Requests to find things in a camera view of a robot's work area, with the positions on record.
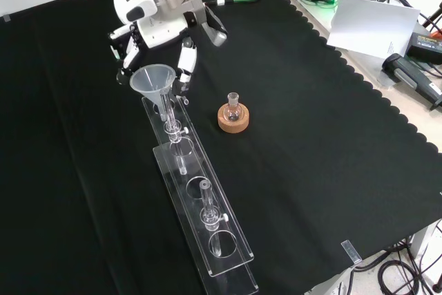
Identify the clear tape strip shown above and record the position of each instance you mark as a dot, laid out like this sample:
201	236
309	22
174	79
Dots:
6	18

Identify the black cloth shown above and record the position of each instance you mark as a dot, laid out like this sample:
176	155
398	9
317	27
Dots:
310	136

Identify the clear plastic funnel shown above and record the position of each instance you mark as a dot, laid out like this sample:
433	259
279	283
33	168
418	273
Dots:
148	82

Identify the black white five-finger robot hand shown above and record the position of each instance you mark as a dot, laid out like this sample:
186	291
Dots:
162	30

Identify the black grey handheld device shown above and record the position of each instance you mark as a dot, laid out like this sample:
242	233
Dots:
411	75

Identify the black power adapter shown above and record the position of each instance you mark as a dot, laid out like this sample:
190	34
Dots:
426	46

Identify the small round-bottom glass flask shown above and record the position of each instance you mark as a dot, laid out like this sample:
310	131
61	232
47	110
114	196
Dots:
233	112

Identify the clear acrylic funnel stand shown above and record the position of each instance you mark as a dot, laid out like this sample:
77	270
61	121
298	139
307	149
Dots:
226	238

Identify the white bench leg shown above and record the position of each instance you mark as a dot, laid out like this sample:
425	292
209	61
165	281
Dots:
423	243

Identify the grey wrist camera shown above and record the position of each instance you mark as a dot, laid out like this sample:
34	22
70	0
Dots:
217	36

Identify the pale board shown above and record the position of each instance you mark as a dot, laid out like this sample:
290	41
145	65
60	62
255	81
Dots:
373	25

